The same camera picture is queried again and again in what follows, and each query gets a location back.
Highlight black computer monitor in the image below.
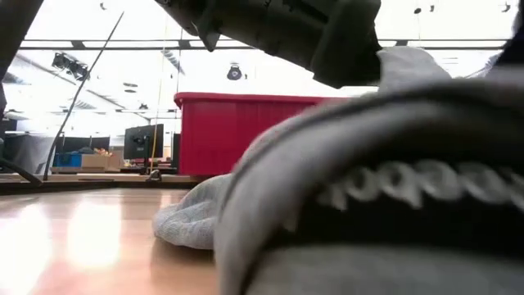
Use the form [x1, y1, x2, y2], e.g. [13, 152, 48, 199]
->
[123, 124, 165, 161]

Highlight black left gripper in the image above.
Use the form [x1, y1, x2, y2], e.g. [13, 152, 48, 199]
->
[155, 0, 384, 89]

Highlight black ceiling camera cluster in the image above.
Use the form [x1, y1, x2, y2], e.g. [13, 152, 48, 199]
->
[51, 52, 92, 83]

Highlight red plastic laundry bin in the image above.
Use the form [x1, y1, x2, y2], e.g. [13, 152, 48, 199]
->
[174, 92, 349, 177]

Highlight tan wooden desk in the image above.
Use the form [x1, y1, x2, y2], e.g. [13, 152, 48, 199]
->
[0, 172, 206, 184]

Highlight round black ceiling camera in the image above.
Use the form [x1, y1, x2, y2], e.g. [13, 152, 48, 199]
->
[226, 63, 245, 82]

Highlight blue storage box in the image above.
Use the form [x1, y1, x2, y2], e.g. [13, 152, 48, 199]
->
[54, 152, 83, 168]

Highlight thick black cable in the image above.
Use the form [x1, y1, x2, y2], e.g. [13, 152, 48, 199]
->
[43, 11, 125, 181]

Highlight yellow hanging cable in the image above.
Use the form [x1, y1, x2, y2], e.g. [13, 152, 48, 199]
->
[150, 16, 169, 173]

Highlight grey Reebok t-shirt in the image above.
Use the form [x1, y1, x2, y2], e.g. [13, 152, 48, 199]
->
[152, 45, 524, 295]

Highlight black overhead frame bar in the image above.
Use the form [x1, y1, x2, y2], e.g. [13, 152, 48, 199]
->
[18, 39, 508, 52]

